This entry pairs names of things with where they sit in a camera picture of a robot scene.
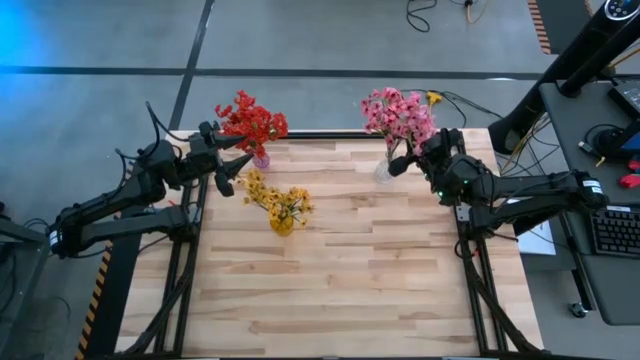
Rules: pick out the pink artificial flower bunch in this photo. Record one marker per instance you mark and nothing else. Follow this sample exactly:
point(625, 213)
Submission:
point(420, 122)
point(382, 107)

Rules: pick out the black keyboard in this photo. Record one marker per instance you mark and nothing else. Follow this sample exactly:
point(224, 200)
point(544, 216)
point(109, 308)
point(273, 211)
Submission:
point(617, 232)

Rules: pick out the white paper sheet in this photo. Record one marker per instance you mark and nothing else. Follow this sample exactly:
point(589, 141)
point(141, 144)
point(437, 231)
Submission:
point(537, 242)

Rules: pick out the black tower fan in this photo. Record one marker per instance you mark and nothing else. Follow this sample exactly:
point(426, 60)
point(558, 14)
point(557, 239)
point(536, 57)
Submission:
point(565, 65)

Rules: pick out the grey metal stand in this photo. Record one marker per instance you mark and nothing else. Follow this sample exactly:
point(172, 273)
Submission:
point(25, 232)

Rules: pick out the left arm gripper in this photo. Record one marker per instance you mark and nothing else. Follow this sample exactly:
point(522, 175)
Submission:
point(202, 157)

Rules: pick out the yellow glass vase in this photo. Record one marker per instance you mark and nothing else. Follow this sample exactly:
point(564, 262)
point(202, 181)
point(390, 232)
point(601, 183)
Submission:
point(281, 229)

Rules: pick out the yellow power plug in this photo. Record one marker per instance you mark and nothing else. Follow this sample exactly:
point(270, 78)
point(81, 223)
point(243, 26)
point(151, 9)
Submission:
point(434, 97)

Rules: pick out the black laptop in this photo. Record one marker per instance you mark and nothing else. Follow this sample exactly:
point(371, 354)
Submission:
point(627, 97)

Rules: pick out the grey desk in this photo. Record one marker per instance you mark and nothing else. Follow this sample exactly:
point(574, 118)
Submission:
point(575, 150)

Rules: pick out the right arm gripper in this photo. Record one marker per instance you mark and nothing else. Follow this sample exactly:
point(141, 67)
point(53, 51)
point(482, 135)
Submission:
point(442, 147)

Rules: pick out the black aluminium table frame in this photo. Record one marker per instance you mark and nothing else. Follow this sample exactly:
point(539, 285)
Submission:
point(325, 135)

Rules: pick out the black floor mat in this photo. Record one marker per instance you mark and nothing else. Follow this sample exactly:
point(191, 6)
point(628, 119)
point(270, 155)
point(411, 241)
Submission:
point(565, 25)

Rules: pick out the small pink glass vase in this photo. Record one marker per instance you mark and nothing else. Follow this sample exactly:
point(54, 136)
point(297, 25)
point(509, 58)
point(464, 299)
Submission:
point(262, 162)

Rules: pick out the red plastic object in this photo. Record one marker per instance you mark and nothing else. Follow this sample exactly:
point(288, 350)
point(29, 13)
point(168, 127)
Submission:
point(631, 180)
point(635, 165)

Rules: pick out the clear glass vase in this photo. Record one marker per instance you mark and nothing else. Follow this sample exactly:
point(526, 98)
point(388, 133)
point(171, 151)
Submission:
point(384, 174)

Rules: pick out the black floor platform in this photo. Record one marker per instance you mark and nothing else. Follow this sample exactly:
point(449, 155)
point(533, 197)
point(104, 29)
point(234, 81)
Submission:
point(115, 300)

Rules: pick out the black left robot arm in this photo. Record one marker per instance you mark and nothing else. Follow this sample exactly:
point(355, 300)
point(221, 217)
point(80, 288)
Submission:
point(115, 200)

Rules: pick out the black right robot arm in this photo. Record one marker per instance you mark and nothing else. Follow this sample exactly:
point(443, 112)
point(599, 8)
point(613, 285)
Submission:
point(525, 187)

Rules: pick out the grey caster wheel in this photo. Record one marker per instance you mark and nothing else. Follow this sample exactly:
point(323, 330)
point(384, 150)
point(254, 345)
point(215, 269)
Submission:
point(579, 310)

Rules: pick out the black round desk device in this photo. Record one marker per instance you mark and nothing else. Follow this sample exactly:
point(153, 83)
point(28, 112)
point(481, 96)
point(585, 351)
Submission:
point(610, 144)

